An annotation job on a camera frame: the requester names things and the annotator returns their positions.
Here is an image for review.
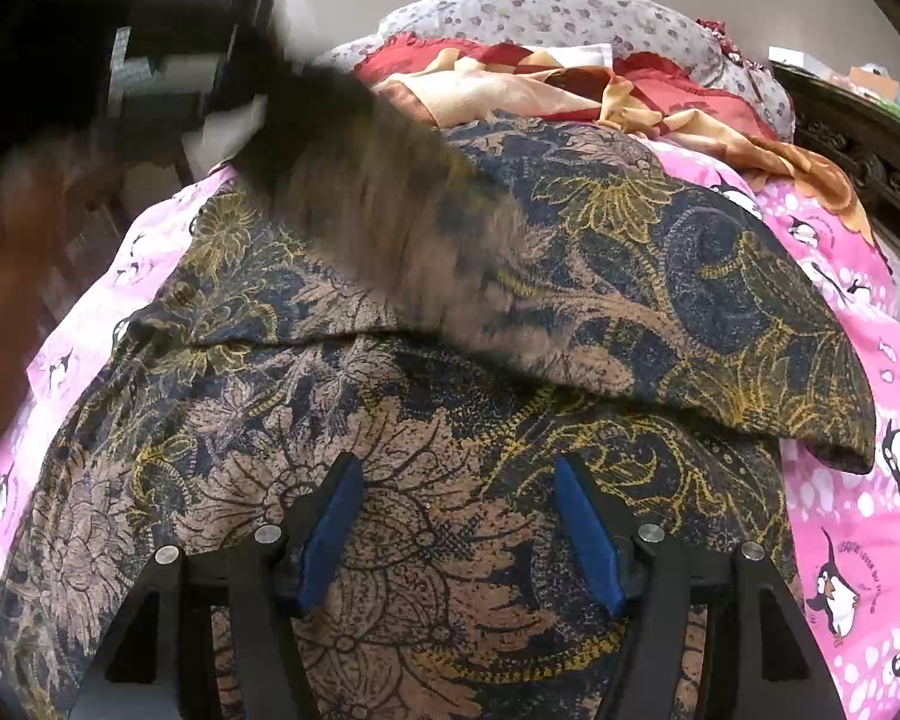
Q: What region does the red and cream blanket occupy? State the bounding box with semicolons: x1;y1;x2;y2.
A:
352;34;893;271

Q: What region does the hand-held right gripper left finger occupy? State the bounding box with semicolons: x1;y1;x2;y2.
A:
67;454;366;720

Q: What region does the carved dark wooden headboard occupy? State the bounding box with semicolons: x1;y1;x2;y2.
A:
776;64;900;278

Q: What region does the pile of pale boxes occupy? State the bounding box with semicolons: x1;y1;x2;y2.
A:
769;45;900;119

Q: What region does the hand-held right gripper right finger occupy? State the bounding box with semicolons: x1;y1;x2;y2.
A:
555;456;848;720

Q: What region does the pink penguin print bedsheet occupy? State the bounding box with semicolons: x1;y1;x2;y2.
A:
0;120;900;720

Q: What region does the dark floral patterned garment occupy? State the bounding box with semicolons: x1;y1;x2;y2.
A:
0;64;878;720

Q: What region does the grey floral pillow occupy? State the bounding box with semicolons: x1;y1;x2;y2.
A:
311;0;796;143

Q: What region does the person's left forearm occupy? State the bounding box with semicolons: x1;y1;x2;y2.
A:
0;157;76;500

